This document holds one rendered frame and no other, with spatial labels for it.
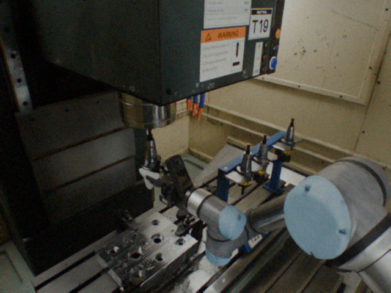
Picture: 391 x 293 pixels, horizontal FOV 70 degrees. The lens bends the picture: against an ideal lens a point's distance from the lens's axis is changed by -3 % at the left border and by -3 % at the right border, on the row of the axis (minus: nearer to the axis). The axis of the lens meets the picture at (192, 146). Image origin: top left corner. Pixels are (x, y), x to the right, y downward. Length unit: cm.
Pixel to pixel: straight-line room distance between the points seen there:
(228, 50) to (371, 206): 43
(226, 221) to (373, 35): 109
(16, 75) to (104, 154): 49
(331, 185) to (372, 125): 112
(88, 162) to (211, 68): 81
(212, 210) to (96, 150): 72
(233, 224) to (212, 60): 38
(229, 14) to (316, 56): 96
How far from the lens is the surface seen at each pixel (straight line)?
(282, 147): 127
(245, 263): 117
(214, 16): 64
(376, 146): 161
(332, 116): 162
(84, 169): 132
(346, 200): 47
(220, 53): 67
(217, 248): 80
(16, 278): 170
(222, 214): 73
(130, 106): 76
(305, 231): 49
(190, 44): 60
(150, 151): 87
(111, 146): 135
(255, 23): 77
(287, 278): 137
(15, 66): 110
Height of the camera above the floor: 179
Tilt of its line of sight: 28 degrees down
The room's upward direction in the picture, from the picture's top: 1 degrees clockwise
